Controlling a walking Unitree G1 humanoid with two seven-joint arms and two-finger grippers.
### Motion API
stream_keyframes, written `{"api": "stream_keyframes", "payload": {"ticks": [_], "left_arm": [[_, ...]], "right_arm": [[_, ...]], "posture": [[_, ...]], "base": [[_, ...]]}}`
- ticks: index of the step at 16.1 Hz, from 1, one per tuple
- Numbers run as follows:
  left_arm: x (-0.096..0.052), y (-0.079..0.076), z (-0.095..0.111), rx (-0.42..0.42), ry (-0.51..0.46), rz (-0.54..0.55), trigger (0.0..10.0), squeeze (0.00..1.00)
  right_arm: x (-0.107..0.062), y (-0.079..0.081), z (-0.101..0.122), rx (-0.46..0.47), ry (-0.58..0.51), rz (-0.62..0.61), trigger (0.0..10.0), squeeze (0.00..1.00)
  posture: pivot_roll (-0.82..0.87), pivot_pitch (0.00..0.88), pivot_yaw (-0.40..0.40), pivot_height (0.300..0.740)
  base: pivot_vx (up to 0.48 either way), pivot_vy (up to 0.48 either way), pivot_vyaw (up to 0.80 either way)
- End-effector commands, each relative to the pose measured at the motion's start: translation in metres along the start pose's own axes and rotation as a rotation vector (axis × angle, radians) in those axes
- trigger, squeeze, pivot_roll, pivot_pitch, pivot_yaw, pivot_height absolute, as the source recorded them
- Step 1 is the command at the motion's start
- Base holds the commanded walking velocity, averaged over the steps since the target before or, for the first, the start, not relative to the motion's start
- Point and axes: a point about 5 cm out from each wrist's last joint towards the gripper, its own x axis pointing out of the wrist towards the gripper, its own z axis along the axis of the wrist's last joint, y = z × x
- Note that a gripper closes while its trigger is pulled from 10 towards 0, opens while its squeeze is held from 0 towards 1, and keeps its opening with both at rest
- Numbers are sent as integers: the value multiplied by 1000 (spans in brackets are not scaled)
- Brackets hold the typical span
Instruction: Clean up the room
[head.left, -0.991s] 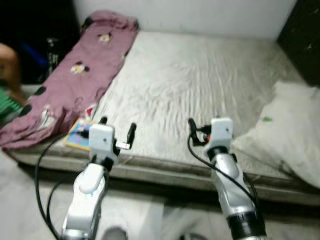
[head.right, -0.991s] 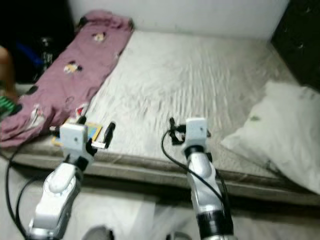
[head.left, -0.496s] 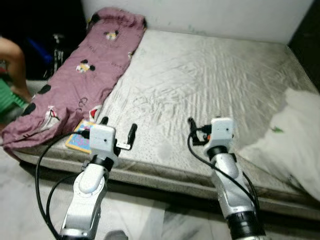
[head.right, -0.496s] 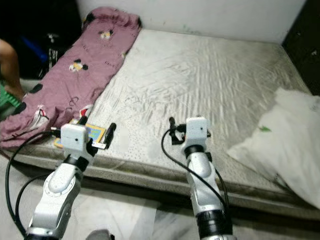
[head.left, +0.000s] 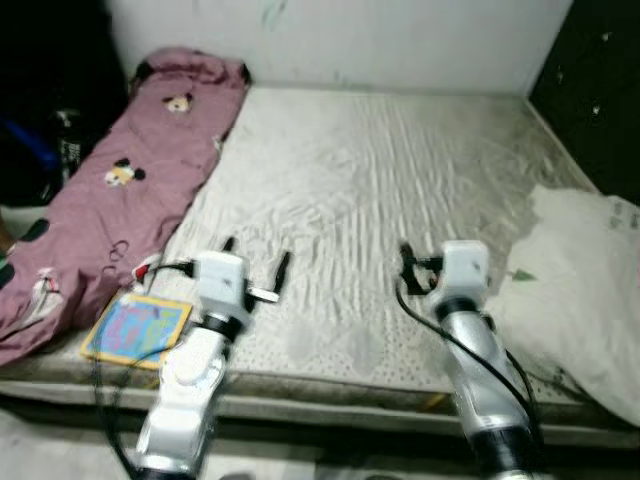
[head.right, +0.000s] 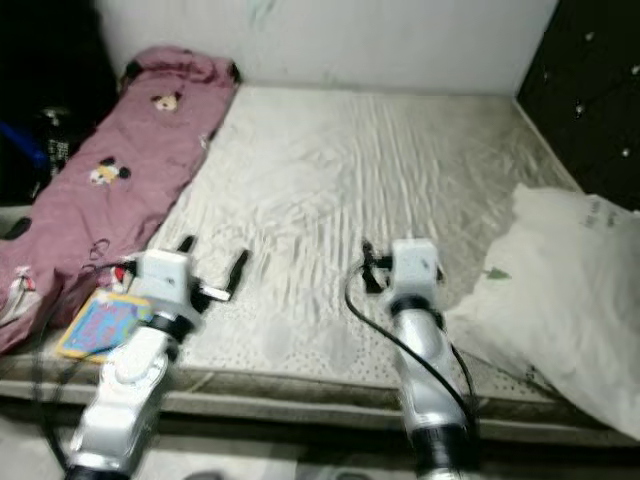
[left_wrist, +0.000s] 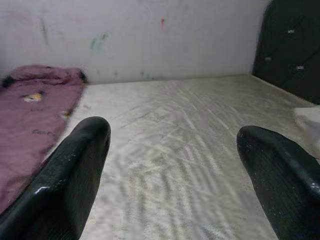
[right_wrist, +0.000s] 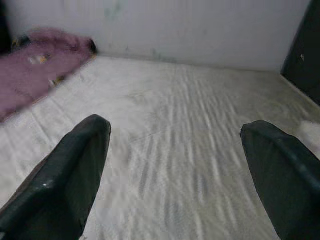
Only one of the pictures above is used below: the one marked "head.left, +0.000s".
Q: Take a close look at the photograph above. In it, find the pink cartoon mouse blanket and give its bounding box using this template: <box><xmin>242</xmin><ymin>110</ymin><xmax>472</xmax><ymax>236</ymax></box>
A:
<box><xmin>0</xmin><ymin>47</ymin><xmax>251</xmax><ymax>366</ymax></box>

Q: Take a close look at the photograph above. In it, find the colourful book yellow border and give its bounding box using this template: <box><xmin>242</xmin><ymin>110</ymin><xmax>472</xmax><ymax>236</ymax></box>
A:
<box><xmin>80</xmin><ymin>292</ymin><xmax>194</xmax><ymax>371</ymax></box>

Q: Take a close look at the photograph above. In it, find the white pillow tree print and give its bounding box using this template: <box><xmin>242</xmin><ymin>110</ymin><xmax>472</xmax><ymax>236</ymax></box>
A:
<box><xmin>490</xmin><ymin>185</ymin><xmax>640</xmax><ymax>426</ymax></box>

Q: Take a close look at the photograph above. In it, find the grey patterned mattress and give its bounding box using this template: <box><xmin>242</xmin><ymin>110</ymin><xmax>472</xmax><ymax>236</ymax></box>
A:
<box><xmin>0</xmin><ymin>85</ymin><xmax>640</xmax><ymax>441</ymax></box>

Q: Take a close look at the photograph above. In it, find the dark bed base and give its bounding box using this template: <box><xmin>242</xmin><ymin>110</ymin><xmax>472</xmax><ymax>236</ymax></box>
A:
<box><xmin>0</xmin><ymin>395</ymin><xmax>640</xmax><ymax>463</ymax></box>

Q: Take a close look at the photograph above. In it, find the black backpack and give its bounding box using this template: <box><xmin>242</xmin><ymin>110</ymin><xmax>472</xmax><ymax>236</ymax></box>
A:
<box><xmin>50</xmin><ymin>105</ymin><xmax>96</xmax><ymax>191</ymax></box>

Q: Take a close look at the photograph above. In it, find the black tufted headboard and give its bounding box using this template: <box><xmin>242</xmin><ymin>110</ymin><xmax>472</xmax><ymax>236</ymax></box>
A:
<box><xmin>528</xmin><ymin>0</ymin><xmax>640</xmax><ymax>206</ymax></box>

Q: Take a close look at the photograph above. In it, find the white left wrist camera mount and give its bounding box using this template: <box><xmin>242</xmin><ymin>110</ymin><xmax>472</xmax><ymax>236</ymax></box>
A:
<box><xmin>193</xmin><ymin>251</ymin><xmax>248</xmax><ymax>313</ymax></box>

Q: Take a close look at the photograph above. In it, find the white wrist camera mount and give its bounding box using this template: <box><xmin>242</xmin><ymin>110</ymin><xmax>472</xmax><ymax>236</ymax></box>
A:
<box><xmin>440</xmin><ymin>240</ymin><xmax>490</xmax><ymax>301</ymax></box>
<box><xmin>193</xmin><ymin>251</ymin><xmax>248</xmax><ymax>313</ymax></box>

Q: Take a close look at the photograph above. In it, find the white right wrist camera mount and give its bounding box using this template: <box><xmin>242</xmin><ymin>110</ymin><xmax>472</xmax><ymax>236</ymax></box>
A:
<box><xmin>440</xmin><ymin>240</ymin><xmax>490</xmax><ymax>301</ymax></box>

